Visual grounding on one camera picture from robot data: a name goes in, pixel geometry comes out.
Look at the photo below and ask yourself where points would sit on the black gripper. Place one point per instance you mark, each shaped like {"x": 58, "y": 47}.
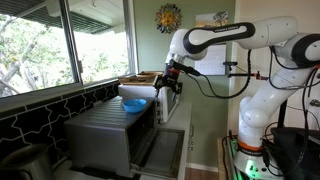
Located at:
{"x": 171, "y": 80}

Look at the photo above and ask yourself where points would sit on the blue plastic bowl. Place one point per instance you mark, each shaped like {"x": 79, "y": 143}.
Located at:
{"x": 134, "y": 105}

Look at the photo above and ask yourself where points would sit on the silver toaster oven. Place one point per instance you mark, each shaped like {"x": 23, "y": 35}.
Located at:
{"x": 100, "y": 133}

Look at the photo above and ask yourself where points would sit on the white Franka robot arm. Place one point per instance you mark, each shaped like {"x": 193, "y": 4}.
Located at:
{"x": 266, "y": 100}

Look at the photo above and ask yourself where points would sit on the wooden serving tray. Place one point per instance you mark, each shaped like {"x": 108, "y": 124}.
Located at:
{"x": 136, "y": 79}

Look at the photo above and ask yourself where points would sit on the black bag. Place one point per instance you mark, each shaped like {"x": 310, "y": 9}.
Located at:
{"x": 293, "y": 150}

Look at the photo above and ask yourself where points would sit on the dark metal kettle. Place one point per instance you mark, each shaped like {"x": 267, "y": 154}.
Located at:
{"x": 26, "y": 163}

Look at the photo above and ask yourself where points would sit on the white wall sheet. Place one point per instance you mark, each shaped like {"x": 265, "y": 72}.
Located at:
{"x": 210, "y": 60}

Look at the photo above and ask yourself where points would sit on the sun wall decoration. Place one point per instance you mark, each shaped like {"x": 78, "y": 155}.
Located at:
{"x": 168, "y": 18}

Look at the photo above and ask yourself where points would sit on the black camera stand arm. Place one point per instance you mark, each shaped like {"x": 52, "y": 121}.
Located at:
{"x": 243, "y": 75}

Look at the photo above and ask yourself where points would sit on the landscape wall picture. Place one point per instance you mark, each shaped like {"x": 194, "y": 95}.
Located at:
{"x": 211, "y": 19}

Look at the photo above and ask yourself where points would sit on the grey window frame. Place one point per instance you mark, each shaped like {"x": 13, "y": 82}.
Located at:
{"x": 70, "y": 43}

